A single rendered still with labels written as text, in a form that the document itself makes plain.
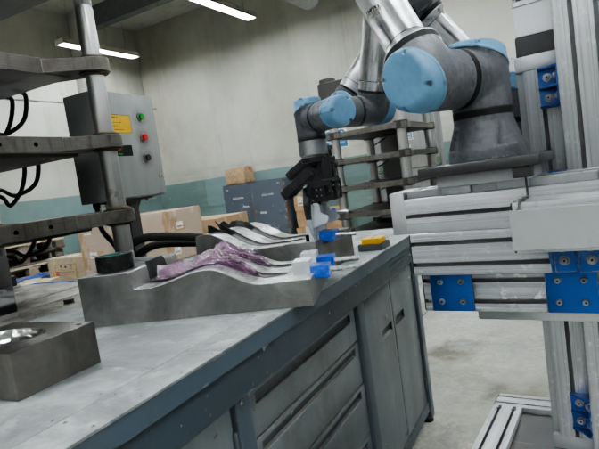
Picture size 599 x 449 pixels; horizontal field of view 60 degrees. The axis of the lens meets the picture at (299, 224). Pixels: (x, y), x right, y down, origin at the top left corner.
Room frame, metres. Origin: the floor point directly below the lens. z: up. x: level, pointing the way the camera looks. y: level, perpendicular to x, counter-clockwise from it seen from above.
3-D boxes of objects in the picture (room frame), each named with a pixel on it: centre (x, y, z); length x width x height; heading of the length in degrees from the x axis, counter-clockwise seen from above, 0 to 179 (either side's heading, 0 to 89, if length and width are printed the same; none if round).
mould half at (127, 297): (1.19, 0.22, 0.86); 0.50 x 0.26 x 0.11; 80
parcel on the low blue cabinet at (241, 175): (8.99, 0.89, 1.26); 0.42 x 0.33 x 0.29; 61
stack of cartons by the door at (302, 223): (8.39, -0.39, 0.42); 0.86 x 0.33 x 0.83; 61
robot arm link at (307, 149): (1.39, -0.06, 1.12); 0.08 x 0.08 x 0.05
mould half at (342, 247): (1.55, 0.13, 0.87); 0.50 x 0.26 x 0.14; 63
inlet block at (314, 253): (1.21, -0.06, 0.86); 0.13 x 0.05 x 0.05; 80
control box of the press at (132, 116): (2.06, 0.66, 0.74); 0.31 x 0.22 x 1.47; 153
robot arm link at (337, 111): (1.30, -0.13, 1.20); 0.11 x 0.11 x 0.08; 30
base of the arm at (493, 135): (1.07, -0.40, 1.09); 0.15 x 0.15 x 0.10
